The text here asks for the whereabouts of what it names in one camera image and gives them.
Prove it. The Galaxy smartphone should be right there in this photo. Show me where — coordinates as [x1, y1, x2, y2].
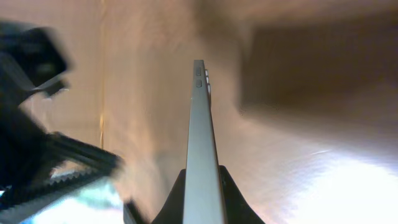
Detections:
[183, 60, 226, 224]

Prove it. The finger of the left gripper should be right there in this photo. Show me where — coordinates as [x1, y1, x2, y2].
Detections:
[43, 133, 123, 174]
[1, 169, 106, 223]

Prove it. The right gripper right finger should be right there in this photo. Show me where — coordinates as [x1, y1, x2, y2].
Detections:
[219, 166, 265, 224]

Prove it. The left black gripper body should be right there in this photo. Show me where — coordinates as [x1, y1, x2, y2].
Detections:
[1, 20, 70, 198]

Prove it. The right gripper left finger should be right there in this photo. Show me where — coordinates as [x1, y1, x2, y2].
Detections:
[123, 169, 186, 224]

